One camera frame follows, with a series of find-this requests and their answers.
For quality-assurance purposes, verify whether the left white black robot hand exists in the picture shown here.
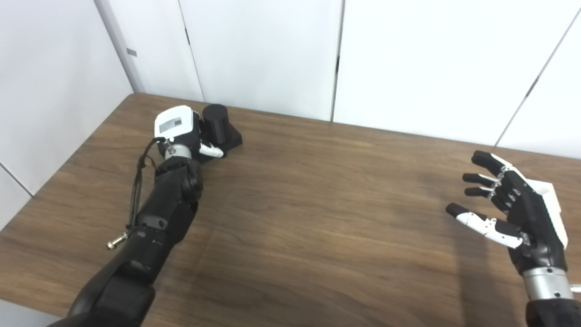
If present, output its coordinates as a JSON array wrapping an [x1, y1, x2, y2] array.
[[154, 105, 225, 159]]

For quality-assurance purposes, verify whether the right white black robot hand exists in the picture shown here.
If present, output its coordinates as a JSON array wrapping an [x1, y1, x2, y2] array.
[[446, 150, 569, 276]]

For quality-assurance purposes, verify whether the white square piece with hole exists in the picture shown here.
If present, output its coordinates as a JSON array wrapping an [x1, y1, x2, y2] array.
[[531, 179, 561, 214]]

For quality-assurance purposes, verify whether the black peg with square base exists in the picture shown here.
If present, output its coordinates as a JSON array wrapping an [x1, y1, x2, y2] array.
[[200, 104, 243, 165]]

